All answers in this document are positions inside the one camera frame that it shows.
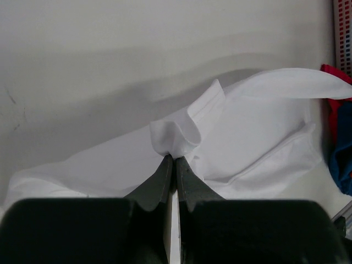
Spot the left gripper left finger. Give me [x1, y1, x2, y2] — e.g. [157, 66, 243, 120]
[1, 156, 173, 263]

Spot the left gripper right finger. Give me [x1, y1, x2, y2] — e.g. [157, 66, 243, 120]
[175, 158, 347, 263]

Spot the white t shirt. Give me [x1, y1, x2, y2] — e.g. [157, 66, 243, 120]
[4, 68, 339, 208]

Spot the blue t shirt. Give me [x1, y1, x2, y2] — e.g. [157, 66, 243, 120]
[329, 102, 351, 196]

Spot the magenta t shirt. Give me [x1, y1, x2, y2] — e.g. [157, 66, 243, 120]
[320, 64, 351, 144]

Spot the white plastic laundry basket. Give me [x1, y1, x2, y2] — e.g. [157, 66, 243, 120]
[333, 0, 351, 77]

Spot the aluminium mounting rail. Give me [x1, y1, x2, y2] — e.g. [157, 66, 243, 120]
[332, 203, 351, 240]

